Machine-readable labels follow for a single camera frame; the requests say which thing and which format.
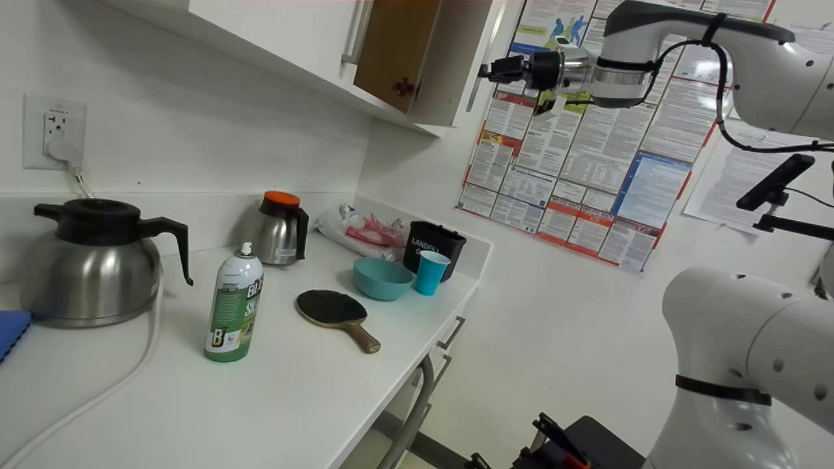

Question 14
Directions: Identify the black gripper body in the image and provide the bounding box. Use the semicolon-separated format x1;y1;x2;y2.
516;46;569;93

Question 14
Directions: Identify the plain white cabinet door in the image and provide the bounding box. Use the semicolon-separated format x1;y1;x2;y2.
188;0;379;88

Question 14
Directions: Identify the black square container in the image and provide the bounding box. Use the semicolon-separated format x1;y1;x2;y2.
403;219;470;285

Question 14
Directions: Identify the clear packet with pink items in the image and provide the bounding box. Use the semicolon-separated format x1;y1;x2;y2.
310;200;412;264

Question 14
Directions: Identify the teal plastic cup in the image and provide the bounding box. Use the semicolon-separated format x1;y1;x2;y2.
412;247;455;300

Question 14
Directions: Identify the teal bowl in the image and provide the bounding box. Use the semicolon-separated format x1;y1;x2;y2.
351;256;417;304

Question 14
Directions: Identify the small steel carafe orange lid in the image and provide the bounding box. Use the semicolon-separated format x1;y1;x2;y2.
245;187;314;269

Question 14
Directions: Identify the black table tennis paddle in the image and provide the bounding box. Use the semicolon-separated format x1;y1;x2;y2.
292;286;383;358

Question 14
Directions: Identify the green spray can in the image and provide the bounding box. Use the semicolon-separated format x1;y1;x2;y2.
201;240;267;364

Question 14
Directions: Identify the black and red tool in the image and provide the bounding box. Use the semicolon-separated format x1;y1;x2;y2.
508;408;648;469

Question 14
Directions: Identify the large steel coffee carafe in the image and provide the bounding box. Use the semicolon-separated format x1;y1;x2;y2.
18;196;197;330

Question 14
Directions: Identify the blue flat object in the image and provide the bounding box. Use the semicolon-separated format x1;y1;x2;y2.
0;307;38;364

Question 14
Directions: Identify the white printed wall paper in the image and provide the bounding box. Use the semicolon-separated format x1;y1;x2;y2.
682;127;834;240

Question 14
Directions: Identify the white wall cabinet body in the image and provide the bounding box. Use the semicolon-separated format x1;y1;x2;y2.
100;0;464;141

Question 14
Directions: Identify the black camera on stand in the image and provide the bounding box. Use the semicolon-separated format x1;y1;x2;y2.
736;150;834;247

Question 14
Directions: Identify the silver drawer handle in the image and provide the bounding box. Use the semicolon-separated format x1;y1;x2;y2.
437;312;470;355
429;351;456;390

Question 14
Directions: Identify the grey curved appliance handle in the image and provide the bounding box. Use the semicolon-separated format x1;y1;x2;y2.
377;351;438;469

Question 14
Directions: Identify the white power plug with cord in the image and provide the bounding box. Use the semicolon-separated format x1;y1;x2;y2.
44;127;95;204

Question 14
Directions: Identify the white wall outlet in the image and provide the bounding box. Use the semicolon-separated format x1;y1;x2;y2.
21;93;91;171

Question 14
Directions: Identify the white hose on counter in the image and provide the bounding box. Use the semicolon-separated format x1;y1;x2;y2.
0;264;171;469

